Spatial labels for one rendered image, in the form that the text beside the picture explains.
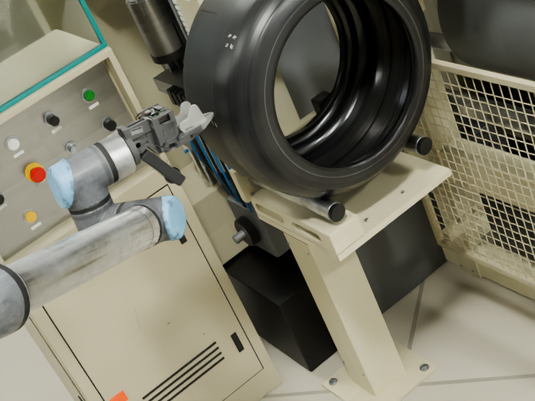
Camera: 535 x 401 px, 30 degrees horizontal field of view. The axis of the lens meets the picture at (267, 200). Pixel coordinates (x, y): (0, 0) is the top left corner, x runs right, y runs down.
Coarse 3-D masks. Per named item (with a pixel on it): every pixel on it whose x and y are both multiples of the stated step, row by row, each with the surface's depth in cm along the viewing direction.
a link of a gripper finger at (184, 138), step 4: (196, 128) 209; (200, 128) 210; (188, 132) 208; (192, 132) 209; (196, 132) 209; (200, 132) 210; (180, 136) 208; (184, 136) 207; (188, 136) 207; (192, 136) 208; (196, 136) 209; (180, 140) 207; (184, 140) 207; (188, 140) 208; (172, 144) 208; (176, 144) 207; (180, 144) 207
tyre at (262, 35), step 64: (256, 0) 205; (320, 0) 207; (384, 0) 216; (192, 64) 218; (256, 64) 204; (384, 64) 247; (256, 128) 208; (320, 128) 250; (384, 128) 243; (320, 192) 224
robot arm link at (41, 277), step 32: (96, 224) 182; (128, 224) 185; (160, 224) 193; (32, 256) 163; (64, 256) 167; (96, 256) 174; (128, 256) 185; (0, 288) 150; (32, 288) 157; (64, 288) 166; (0, 320) 150
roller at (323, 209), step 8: (256, 184) 252; (272, 192) 247; (296, 200) 237; (304, 200) 234; (312, 200) 231; (320, 200) 230; (328, 200) 228; (312, 208) 232; (320, 208) 229; (328, 208) 226; (336, 208) 226; (344, 208) 227; (328, 216) 227; (336, 216) 227
